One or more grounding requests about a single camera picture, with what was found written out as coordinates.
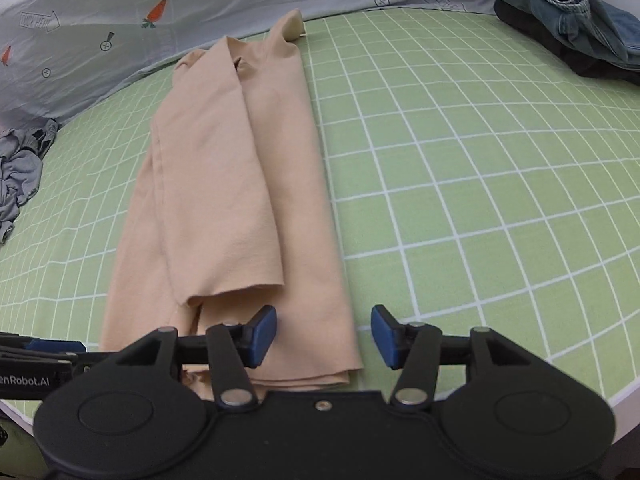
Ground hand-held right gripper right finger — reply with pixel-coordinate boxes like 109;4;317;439
371;304;523;407

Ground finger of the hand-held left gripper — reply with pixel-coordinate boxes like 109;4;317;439
0;331;123;373

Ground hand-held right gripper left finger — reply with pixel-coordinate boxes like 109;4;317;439
117;305;277;407

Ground beige long-sleeve shirt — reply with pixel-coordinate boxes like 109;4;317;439
99;8;364;392

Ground grey crumpled garment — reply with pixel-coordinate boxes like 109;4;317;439
0;118;61;246

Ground grey carrot-print blanket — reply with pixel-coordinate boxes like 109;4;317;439
0;0;501;129

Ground black garment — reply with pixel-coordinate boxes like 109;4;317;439
492;0;640;87

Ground blue denim jeans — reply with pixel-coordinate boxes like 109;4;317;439
482;0;640;69

